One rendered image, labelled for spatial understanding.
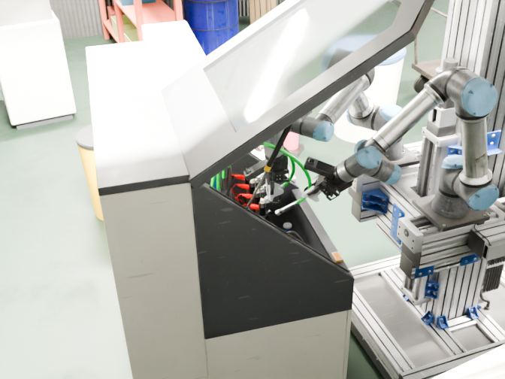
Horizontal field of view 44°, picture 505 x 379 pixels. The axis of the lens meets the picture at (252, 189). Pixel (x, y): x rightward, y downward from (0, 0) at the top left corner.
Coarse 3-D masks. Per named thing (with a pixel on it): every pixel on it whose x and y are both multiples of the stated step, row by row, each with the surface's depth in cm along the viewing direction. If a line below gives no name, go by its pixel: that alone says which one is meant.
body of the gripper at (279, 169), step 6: (282, 156) 235; (276, 162) 237; (282, 162) 238; (276, 168) 239; (282, 168) 239; (288, 168) 239; (270, 174) 237; (276, 174) 238; (282, 174) 238; (288, 174) 239; (276, 180) 240; (282, 180) 241; (288, 180) 240
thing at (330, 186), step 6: (336, 168) 218; (336, 174) 217; (318, 180) 226; (324, 180) 222; (330, 180) 222; (336, 180) 221; (342, 180) 217; (324, 186) 223; (330, 186) 222; (336, 186) 223; (342, 186) 222; (348, 186) 221; (324, 192) 226; (330, 192) 225; (336, 192) 223; (330, 198) 226
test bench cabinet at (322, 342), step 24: (240, 336) 233; (264, 336) 236; (288, 336) 239; (312, 336) 243; (336, 336) 246; (216, 360) 236; (240, 360) 240; (264, 360) 243; (288, 360) 246; (312, 360) 250; (336, 360) 254
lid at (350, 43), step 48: (288, 0) 244; (336, 0) 226; (384, 0) 207; (432, 0) 193; (240, 48) 241; (288, 48) 220; (336, 48) 202; (384, 48) 184; (192, 96) 230; (240, 96) 214; (288, 96) 197; (192, 144) 205; (240, 144) 189
